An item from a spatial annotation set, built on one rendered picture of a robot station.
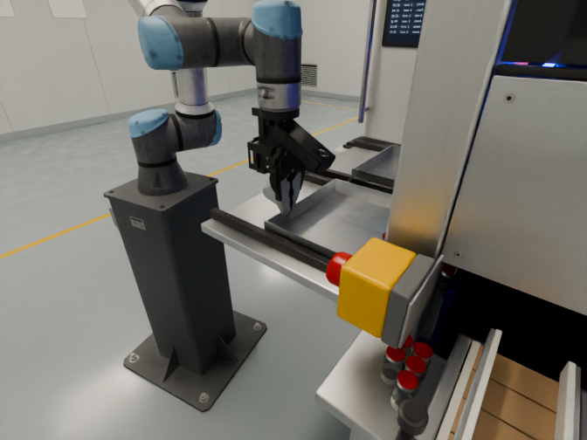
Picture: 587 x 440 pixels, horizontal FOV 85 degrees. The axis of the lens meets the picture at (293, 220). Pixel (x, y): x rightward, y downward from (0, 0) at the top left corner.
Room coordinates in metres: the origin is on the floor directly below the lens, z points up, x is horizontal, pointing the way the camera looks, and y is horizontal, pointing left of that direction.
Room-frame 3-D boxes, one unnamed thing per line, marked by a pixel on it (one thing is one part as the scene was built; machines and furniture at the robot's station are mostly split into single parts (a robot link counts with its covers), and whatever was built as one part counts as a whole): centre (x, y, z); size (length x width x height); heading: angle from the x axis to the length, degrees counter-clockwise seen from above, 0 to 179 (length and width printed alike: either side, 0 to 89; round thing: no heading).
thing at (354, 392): (0.22, -0.12, 0.87); 0.14 x 0.13 x 0.02; 52
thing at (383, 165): (0.80, -0.37, 0.90); 0.34 x 0.26 x 0.04; 52
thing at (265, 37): (0.59, 0.03, 1.21); 0.09 x 0.08 x 0.11; 33
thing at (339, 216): (0.53, -0.16, 0.90); 0.34 x 0.26 x 0.04; 52
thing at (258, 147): (0.59, 0.03, 1.05); 0.09 x 0.08 x 0.12; 52
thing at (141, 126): (0.97, 0.42, 0.96); 0.13 x 0.12 x 0.14; 123
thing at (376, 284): (0.26, -0.09, 1.00); 0.08 x 0.07 x 0.07; 52
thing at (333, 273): (0.29, -0.06, 1.00); 0.04 x 0.04 x 0.04; 52
